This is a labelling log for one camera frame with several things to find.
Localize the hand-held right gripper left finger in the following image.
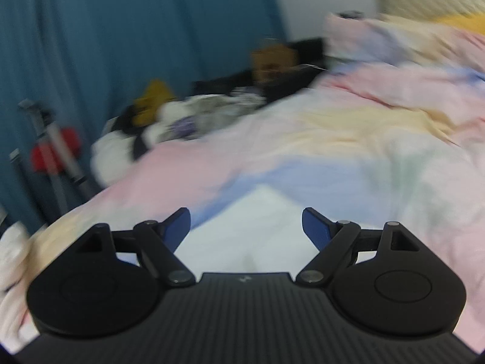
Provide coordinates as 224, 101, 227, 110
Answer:
76, 207, 197, 287

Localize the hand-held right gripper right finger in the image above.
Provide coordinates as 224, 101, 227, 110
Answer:
296, 207, 420, 287

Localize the white ribbed sock pair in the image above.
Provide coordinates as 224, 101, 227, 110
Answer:
176, 185, 336, 274

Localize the black cloth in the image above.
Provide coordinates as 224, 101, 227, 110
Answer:
114, 106, 160, 162

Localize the pastel patchwork quilt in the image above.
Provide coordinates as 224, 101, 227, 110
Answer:
0, 11, 485, 354

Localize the white crumpled cloth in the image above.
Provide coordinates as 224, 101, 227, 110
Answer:
91, 119, 156, 187

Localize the white fluffy cloth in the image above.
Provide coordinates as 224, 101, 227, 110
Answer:
157, 100, 196, 126

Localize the grey patterned cloth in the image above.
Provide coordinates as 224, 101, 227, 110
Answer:
167, 93, 268, 141

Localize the mustard yellow cloth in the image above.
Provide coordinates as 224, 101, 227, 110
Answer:
132, 79, 177, 127

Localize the grey tripod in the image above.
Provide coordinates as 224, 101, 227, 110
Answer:
9, 99, 97, 218

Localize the black bag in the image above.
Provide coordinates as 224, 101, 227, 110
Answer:
191, 37, 329, 102

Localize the brown plush toy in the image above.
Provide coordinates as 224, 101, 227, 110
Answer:
249, 43, 299, 85

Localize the blue curtain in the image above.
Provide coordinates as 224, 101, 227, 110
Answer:
0, 0, 286, 232

